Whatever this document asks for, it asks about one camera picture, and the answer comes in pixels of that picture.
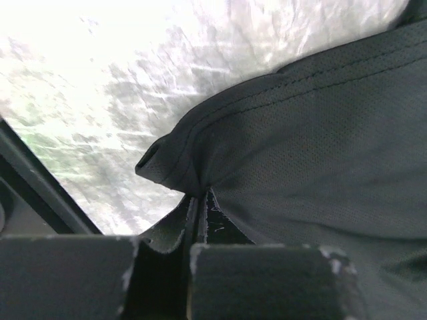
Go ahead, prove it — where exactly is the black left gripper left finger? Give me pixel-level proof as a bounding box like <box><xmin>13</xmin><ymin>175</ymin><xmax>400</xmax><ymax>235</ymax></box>
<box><xmin>0</xmin><ymin>193</ymin><xmax>197</xmax><ymax>320</ymax></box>

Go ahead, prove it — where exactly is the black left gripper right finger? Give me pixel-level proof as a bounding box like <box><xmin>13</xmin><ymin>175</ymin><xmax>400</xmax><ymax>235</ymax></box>
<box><xmin>187</xmin><ymin>191</ymin><xmax>367</xmax><ymax>319</ymax></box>

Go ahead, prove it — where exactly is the black t shirt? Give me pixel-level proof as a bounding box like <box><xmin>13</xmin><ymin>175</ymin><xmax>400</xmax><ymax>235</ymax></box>
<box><xmin>135</xmin><ymin>1</ymin><xmax>426</xmax><ymax>319</ymax></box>

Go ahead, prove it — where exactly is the black base crossbar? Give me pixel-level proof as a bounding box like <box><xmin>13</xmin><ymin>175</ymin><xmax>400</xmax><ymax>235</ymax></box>
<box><xmin>1</xmin><ymin>119</ymin><xmax>101</xmax><ymax>235</ymax></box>

